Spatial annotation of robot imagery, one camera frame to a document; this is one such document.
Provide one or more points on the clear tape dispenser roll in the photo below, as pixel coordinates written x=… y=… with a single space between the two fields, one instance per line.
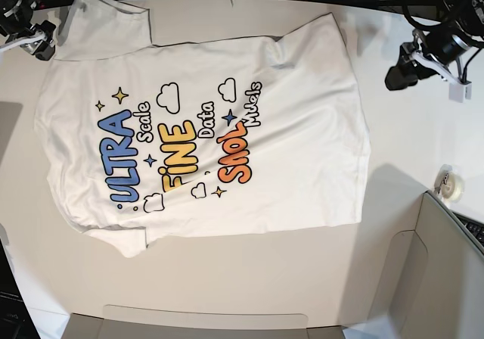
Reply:
x=449 y=185

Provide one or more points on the black computer keyboard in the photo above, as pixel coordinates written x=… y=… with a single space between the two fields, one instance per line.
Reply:
x=472 y=231

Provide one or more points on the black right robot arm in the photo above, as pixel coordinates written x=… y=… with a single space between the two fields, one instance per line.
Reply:
x=16 y=18

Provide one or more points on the beige cardboard box right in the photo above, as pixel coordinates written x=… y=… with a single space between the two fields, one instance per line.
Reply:
x=431 y=285

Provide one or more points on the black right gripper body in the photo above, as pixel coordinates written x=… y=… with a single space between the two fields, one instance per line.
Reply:
x=41 y=44

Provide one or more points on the white t-shirt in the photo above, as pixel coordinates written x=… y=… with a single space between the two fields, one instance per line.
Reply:
x=230 y=137

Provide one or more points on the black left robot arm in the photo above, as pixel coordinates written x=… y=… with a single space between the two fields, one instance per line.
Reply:
x=464 y=18

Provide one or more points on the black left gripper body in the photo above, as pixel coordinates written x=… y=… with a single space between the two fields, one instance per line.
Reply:
x=443 y=47

